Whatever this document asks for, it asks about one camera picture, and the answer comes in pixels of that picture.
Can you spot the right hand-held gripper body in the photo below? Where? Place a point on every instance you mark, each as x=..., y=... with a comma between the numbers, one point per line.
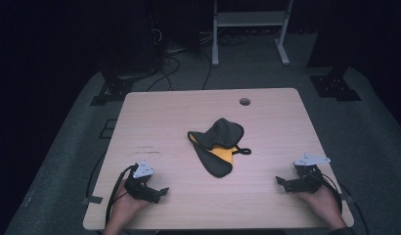
x=304, y=182

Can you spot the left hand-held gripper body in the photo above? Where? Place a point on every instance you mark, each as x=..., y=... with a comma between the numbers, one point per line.
x=141, y=189

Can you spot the yellow and black cloth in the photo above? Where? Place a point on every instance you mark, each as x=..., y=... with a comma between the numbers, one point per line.
x=221, y=133

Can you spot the person's left hand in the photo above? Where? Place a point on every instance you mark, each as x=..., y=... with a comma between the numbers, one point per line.
x=125, y=209

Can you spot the person's right hand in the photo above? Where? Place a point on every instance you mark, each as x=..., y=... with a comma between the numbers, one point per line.
x=322, y=204

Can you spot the grey tape strip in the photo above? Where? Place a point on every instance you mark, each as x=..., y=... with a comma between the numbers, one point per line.
x=92, y=199
x=347, y=198

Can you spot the dark floor hatch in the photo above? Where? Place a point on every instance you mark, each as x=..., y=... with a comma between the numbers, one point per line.
x=108, y=129

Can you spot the black metal stand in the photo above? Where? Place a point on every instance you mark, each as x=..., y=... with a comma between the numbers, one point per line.
x=115, y=88
x=334, y=86

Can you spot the white metal table frame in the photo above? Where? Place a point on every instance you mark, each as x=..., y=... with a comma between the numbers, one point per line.
x=250, y=18

